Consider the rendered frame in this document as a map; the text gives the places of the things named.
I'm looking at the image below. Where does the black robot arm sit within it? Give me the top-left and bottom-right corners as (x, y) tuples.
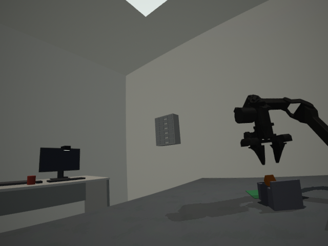
(234, 95), (328, 146)

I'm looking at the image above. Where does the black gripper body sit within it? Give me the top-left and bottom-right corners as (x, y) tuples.
(241, 120), (293, 147)

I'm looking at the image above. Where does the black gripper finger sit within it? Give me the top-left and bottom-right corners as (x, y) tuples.
(270, 142), (287, 163)
(248, 145), (265, 165)

